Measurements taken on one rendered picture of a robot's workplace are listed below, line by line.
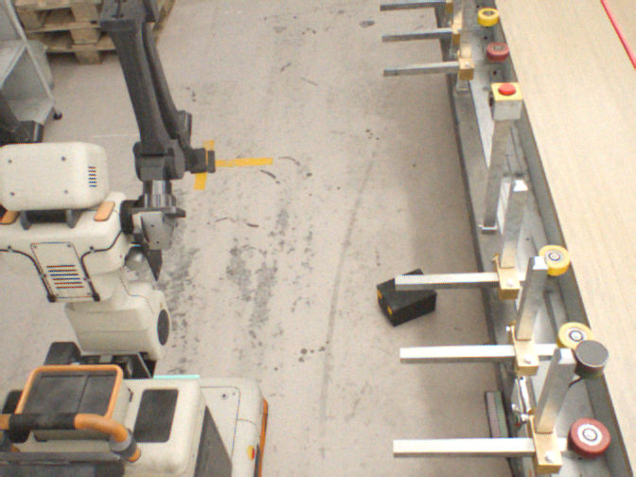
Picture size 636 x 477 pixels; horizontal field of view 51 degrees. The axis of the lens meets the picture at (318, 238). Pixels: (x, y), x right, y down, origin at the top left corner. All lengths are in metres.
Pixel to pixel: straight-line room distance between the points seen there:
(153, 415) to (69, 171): 0.63
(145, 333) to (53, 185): 0.53
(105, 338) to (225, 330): 0.98
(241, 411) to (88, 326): 0.64
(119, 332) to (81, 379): 0.23
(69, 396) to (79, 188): 0.51
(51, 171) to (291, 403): 1.41
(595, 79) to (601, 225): 0.69
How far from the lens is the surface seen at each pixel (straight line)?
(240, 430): 2.29
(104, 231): 1.58
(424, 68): 2.60
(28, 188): 1.62
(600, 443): 1.58
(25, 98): 4.32
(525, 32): 2.72
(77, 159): 1.57
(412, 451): 1.56
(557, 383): 1.43
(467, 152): 2.45
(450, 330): 2.78
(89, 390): 1.74
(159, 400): 1.77
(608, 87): 2.48
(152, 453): 1.71
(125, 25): 1.51
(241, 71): 4.28
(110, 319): 1.90
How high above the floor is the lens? 2.28
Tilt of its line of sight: 47 degrees down
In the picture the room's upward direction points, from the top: 8 degrees counter-clockwise
